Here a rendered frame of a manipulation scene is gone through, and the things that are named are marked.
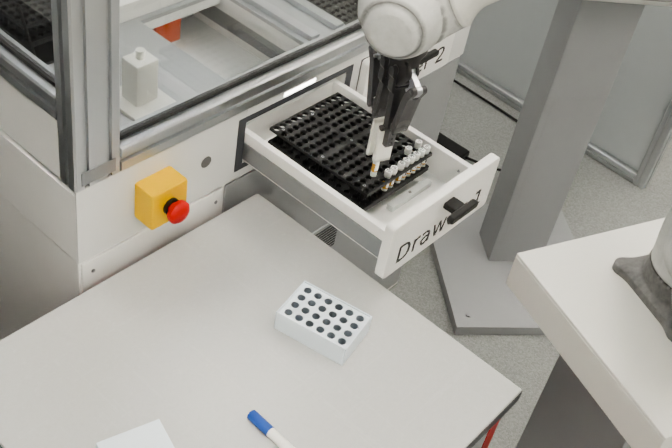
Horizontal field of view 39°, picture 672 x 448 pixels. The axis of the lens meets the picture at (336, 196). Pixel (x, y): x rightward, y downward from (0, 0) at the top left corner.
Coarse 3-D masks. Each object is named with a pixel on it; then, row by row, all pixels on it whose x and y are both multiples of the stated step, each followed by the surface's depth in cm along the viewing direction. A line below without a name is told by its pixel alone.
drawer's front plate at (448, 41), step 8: (448, 40) 196; (432, 48) 192; (448, 48) 198; (448, 56) 200; (368, 64) 176; (424, 64) 193; (432, 64) 196; (440, 64) 199; (360, 72) 178; (368, 72) 177; (424, 72) 195; (360, 80) 179; (360, 88) 180
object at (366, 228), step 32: (320, 96) 175; (352, 96) 174; (256, 128) 165; (256, 160) 161; (288, 160) 156; (448, 160) 165; (288, 192) 159; (320, 192) 153; (352, 224) 151; (384, 224) 157
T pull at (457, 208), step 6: (456, 198) 153; (444, 204) 152; (450, 204) 151; (456, 204) 152; (462, 204) 152; (468, 204) 152; (474, 204) 152; (450, 210) 151; (456, 210) 151; (462, 210) 151; (468, 210) 151; (450, 216) 149; (456, 216) 149; (462, 216) 151; (450, 222) 149
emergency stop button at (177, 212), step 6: (174, 204) 144; (180, 204) 144; (186, 204) 145; (168, 210) 144; (174, 210) 144; (180, 210) 145; (186, 210) 146; (168, 216) 145; (174, 216) 144; (180, 216) 145; (186, 216) 147; (174, 222) 145; (180, 222) 146
